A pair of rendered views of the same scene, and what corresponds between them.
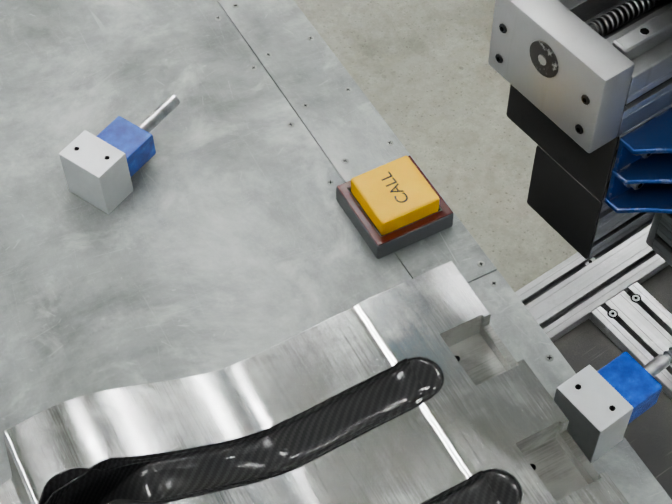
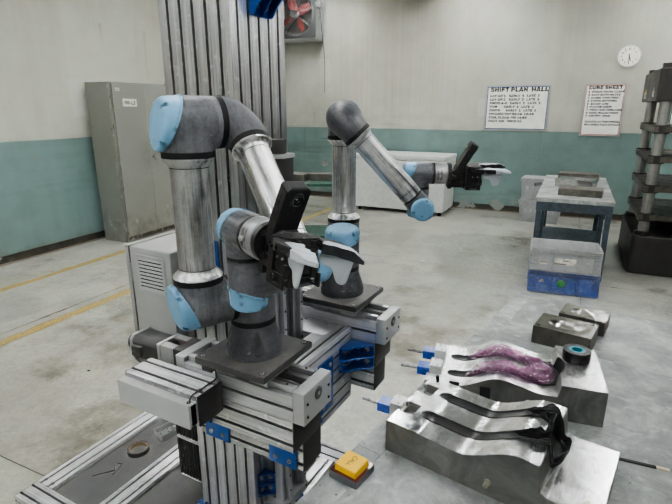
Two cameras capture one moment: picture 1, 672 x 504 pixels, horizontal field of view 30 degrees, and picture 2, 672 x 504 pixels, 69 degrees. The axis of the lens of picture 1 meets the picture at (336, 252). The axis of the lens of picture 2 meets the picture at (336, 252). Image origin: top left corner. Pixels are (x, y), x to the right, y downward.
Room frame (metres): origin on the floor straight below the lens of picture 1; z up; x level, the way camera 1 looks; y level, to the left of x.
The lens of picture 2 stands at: (1.20, 0.83, 1.66)
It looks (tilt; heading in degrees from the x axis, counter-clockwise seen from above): 16 degrees down; 244
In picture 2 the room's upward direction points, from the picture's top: straight up
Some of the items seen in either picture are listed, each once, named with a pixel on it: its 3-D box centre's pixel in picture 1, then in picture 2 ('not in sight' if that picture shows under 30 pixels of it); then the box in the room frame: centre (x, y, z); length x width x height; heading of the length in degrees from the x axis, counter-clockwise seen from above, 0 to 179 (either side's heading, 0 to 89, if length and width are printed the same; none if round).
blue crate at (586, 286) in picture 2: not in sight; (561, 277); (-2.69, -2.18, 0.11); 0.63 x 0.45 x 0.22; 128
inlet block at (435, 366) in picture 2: not in sight; (421, 367); (0.32, -0.32, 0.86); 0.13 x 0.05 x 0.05; 134
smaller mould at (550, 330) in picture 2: not in sight; (564, 333); (-0.34, -0.32, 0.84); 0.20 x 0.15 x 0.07; 117
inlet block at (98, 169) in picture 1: (130, 140); not in sight; (0.79, 0.19, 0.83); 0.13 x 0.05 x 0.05; 143
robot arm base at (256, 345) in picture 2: not in sight; (254, 331); (0.86, -0.34, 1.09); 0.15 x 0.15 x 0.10
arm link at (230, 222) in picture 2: not in sight; (244, 232); (0.95, -0.06, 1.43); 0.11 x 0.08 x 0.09; 99
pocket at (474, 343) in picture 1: (480, 360); (409, 413); (0.51, -0.11, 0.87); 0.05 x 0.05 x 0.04; 27
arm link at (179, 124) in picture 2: not in sight; (194, 218); (0.99, -0.32, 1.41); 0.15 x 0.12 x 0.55; 9
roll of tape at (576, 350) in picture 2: not in sight; (576, 354); (-0.07, -0.07, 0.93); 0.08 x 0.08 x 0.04
